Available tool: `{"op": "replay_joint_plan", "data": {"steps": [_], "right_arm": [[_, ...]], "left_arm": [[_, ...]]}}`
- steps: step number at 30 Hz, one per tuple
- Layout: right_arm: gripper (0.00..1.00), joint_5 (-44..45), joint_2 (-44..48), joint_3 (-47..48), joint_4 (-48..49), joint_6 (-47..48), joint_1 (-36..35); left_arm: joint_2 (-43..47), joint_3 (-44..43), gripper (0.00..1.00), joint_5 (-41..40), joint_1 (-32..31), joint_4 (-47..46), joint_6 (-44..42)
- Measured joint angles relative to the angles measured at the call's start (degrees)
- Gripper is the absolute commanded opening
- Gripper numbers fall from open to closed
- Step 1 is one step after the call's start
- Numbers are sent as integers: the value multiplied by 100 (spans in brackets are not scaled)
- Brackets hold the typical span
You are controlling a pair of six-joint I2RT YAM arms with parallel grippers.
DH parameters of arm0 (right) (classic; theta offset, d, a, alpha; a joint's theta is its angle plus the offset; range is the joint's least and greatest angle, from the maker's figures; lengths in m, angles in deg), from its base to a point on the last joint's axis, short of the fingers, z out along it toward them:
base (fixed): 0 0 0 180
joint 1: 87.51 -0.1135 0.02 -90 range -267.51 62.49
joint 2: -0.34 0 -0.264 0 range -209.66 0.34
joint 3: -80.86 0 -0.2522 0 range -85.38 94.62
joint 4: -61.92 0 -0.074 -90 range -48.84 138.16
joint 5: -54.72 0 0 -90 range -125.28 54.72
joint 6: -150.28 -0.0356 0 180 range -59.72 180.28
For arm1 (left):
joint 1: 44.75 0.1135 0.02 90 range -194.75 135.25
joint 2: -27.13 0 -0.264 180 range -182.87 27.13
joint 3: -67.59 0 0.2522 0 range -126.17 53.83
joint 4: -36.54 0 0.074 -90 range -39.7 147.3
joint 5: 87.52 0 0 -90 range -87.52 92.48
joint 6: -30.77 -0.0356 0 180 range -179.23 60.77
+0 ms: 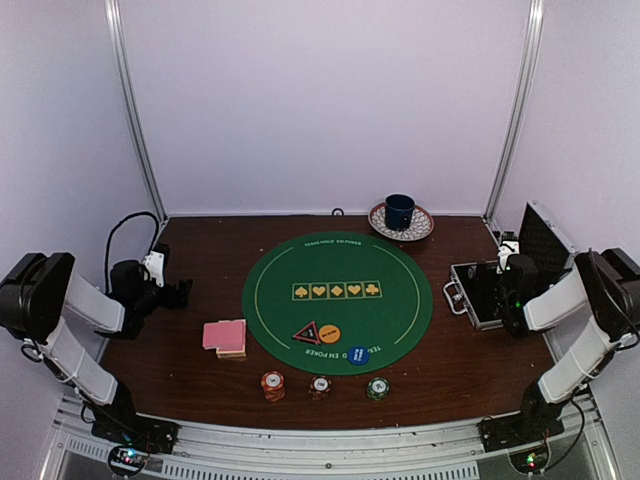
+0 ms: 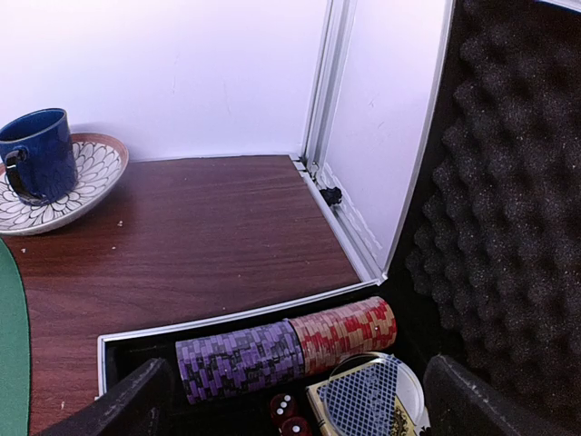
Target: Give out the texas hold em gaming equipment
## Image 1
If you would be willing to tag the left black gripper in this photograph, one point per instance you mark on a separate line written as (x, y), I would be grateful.
(182, 294)

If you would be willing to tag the orange poker chip stack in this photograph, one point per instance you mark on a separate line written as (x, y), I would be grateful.
(273, 386)

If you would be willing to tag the black red triangular dealer button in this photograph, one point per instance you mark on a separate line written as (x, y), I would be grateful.
(308, 334)

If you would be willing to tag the orange big blind button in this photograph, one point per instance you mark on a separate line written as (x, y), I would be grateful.
(329, 334)

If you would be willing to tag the green poker chip stack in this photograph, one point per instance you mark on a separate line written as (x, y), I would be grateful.
(378, 388)

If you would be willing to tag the blue small blind button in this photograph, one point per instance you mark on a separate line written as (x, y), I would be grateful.
(358, 355)

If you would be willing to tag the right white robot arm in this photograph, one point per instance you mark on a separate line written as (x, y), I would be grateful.
(600, 292)

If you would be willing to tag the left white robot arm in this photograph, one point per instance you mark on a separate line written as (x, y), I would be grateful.
(38, 292)

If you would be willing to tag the aluminium poker chip case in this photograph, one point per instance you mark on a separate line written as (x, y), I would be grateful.
(545, 255)

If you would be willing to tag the red backed card deck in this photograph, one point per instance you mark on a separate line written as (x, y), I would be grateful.
(224, 335)

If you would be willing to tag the patterned ceramic saucer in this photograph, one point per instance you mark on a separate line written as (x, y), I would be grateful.
(421, 226)

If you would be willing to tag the dark blue mug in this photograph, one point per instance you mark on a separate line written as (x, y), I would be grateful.
(399, 210)

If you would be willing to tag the round green poker mat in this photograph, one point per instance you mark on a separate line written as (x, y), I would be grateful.
(375, 293)

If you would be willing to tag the dark red poker chip stack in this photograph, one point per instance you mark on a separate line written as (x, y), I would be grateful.
(319, 387)

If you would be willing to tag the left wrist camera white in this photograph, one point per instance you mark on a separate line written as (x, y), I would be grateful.
(155, 263)

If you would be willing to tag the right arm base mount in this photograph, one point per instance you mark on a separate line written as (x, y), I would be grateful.
(511, 431)

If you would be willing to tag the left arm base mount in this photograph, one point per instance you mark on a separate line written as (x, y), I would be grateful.
(147, 434)

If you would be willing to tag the front aluminium rail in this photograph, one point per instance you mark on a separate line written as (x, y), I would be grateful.
(452, 450)

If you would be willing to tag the right aluminium frame post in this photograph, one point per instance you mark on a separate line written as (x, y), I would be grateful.
(524, 84)

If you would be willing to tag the aluminium frame post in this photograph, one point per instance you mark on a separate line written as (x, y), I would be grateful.
(524, 84)
(116, 32)

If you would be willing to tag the left aluminium frame post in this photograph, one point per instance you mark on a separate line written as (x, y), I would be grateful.
(116, 32)

